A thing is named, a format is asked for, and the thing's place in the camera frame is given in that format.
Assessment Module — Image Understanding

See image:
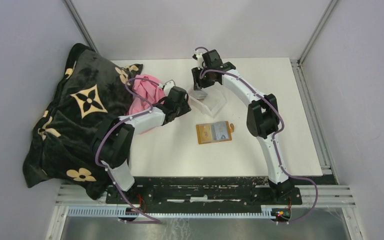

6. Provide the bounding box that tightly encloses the stack of credit cards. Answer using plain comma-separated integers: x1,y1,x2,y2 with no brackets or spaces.
190,90,208,100

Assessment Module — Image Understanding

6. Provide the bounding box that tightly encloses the white plastic tray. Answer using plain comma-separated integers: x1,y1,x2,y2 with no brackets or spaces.
188,88,227,118

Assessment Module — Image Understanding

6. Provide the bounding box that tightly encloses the gold vip card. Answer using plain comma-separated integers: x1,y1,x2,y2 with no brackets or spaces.
197,124,214,144

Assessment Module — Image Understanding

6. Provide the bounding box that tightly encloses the yellow leather card holder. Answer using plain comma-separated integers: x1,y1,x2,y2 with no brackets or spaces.
195,121,235,145

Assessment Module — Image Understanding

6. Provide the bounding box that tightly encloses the silver credit card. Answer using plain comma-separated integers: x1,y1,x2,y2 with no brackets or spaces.
211,121,230,141

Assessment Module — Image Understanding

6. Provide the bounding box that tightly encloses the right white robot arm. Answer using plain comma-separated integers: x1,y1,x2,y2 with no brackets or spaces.
192,47,292,204

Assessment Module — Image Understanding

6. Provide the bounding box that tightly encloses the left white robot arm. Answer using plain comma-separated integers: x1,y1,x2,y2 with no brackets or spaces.
91,86,191,204

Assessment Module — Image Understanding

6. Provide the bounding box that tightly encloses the pink cloth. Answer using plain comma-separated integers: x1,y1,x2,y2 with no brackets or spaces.
127,74,167,135

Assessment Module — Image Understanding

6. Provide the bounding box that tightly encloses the black floral blanket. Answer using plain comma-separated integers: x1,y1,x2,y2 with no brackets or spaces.
22,43,144,200

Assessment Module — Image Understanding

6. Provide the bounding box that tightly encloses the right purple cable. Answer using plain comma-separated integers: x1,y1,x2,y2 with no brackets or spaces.
194,46,319,225

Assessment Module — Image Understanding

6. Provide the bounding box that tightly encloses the purple cable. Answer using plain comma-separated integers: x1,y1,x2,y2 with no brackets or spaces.
94,76,163,226
194,46,319,225

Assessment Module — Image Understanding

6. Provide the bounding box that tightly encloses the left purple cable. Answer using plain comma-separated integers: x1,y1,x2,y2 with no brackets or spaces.
94,76,163,226

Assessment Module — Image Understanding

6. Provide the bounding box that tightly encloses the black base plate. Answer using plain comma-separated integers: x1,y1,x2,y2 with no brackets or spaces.
105,176,337,215

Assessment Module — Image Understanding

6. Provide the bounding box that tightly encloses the white slotted cable duct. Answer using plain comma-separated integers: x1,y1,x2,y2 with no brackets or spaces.
67,206,275,220

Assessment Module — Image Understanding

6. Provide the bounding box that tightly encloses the aluminium frame rail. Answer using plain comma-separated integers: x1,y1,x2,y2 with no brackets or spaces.
290,59,356,209

